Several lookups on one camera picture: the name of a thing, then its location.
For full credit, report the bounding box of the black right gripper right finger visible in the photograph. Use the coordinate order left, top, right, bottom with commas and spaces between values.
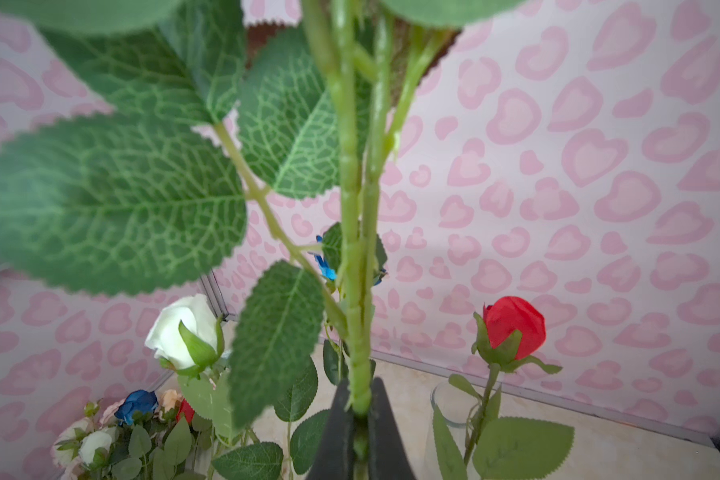
368, 377, 416, 480

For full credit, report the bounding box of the clear glass vase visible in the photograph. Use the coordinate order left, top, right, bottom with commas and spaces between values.
419, 380, 480, 479

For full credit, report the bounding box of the blue rose stem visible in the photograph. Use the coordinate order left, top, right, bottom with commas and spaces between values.
308, 223, 390, 385

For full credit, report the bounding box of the white rose stem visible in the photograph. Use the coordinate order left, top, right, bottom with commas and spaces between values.
145, 294, 231, 440

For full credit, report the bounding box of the pale pink white flower bunch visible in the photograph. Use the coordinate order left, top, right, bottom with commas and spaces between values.
50, 400, 124, 479

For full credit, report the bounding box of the red rose stem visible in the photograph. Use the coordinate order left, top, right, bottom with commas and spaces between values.
432, 296, 575, 479

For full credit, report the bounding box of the aluminium frame profile left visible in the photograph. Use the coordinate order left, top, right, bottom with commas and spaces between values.
0, 261, 237, 321

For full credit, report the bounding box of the pink rose spray stem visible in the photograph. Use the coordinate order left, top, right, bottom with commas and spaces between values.
0, 1, 516, 479

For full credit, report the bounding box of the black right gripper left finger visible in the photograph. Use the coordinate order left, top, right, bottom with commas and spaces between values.
306, 379, 355, 480

